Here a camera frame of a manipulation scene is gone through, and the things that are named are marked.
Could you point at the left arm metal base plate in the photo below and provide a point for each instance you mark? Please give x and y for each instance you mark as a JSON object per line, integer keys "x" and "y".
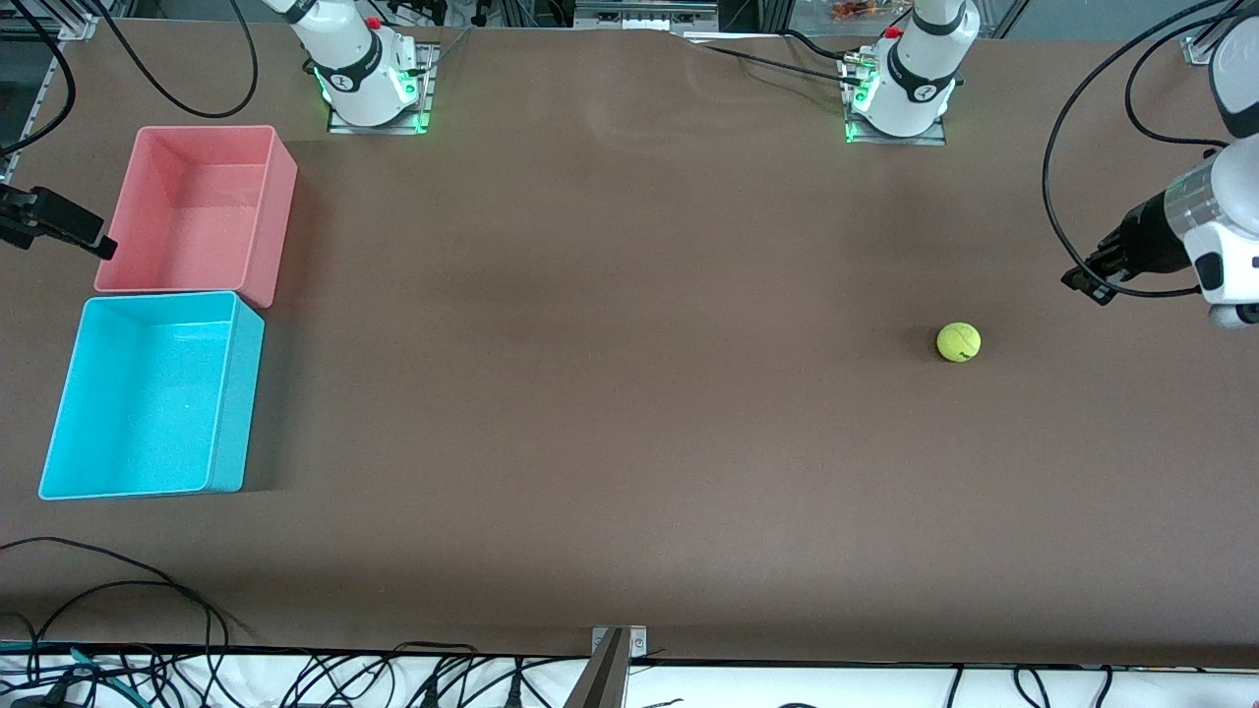
{"x": 925, "y": 141}

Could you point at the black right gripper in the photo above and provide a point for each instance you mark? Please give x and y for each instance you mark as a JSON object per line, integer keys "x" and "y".
{"x": 39, "y": 215}

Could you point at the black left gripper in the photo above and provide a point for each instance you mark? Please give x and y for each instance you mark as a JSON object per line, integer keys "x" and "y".
{"x": 1143, "y": 240}

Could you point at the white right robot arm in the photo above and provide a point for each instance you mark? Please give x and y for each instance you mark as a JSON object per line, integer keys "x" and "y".
{"x": 354, "y": 59}

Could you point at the pink plastic bin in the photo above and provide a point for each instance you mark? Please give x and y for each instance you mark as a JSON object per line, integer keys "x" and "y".
{"x": 197, "y": 206}

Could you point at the grey background box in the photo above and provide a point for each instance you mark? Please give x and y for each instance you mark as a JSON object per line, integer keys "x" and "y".
{"x": 639, "y": 15}

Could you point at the blue plastic bin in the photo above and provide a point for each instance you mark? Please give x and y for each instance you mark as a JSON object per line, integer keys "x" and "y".
{"x": 138, "y": 393}

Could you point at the grey metal camera mount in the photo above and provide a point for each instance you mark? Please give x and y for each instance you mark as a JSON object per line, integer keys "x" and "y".
{"x": 605, "y": 678}

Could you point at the aluminium frame profile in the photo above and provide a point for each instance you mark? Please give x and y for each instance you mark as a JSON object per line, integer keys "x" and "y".
{"x": 74, "y": 25}

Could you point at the yellow-green tennis ball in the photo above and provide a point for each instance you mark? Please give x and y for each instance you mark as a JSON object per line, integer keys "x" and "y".
{"x": 958, "y": 342}

